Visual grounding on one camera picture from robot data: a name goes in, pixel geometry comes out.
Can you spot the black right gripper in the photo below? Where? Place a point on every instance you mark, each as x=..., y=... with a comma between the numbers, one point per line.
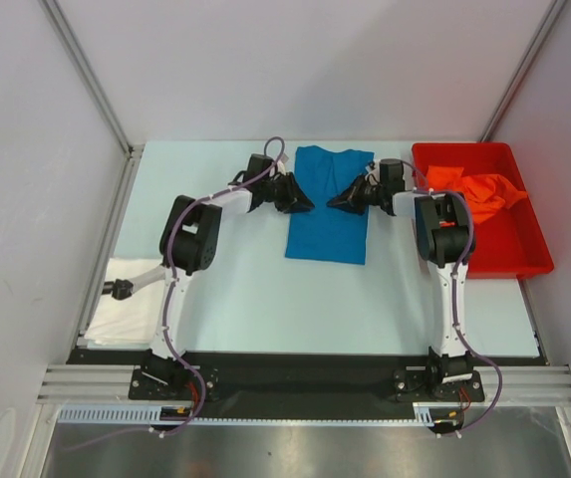
x=351, y=199

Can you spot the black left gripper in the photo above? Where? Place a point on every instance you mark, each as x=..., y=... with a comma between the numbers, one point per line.
x=300, y=204

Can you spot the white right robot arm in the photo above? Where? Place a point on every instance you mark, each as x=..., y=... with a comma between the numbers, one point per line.
x=445, y=239

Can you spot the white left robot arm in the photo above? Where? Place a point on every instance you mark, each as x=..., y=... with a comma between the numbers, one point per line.
x=188, y=245

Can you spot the orange t shirt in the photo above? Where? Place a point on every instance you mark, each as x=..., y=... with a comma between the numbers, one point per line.
x=486, y=193

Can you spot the red plastic bin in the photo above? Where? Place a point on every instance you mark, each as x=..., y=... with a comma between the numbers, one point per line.
x=511, y=243

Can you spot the white cloth pile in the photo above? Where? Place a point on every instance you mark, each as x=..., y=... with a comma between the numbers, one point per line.
x=128, y=323

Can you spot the aluminium corner frame post left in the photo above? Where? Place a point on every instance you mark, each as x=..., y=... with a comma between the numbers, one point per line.
x=81, y=63

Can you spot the aluminium corner frame post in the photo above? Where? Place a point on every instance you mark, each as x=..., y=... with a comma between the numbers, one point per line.
x=81, y=63
x=531, y=54

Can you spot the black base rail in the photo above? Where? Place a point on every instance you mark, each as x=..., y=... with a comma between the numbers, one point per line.
x=292, y=386

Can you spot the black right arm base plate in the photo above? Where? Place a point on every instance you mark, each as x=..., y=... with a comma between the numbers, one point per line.
x=421, y=385

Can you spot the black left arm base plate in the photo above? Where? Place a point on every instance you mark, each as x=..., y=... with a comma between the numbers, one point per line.
x=165, y=379

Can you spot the white slotted cable duct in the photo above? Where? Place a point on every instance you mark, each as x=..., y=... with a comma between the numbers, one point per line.
x=174, y=415

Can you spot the aluminium corner frame post right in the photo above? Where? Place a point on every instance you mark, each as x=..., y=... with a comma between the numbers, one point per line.
x=531, y=54

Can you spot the aluminium front frame rail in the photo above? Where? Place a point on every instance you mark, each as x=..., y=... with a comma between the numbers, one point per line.
x=521, y=385

